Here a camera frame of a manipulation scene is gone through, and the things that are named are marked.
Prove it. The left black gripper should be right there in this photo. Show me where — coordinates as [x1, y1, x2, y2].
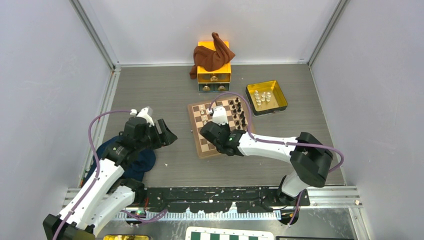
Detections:
[135, 118, 177, 151]

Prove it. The wooden chess board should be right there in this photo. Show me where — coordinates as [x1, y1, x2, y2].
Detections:
[188, 96, 253, 158]

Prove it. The yellow metal tray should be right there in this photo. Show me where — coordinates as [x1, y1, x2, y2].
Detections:
[245, 80, 288, 117]

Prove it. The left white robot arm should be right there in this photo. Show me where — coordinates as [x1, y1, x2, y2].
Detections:
[42, 106, 177, 240]

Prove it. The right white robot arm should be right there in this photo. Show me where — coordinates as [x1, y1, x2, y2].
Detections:
[199, 106, 333, 206]

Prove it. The green white chess mat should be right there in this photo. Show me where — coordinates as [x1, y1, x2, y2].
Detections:
[184, 226, 276, 240]

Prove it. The dark blue cloth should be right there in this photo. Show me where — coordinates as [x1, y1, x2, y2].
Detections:
[96, 136, 156, 181]

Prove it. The yellow drawer box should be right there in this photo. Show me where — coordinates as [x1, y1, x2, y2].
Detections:
[191, 62, 232, 93]

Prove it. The brown cloth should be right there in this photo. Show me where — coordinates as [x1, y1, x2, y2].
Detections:
[189, 32, 236, 80]

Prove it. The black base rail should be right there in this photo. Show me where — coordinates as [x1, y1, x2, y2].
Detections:
[129, 186, 310, 214]

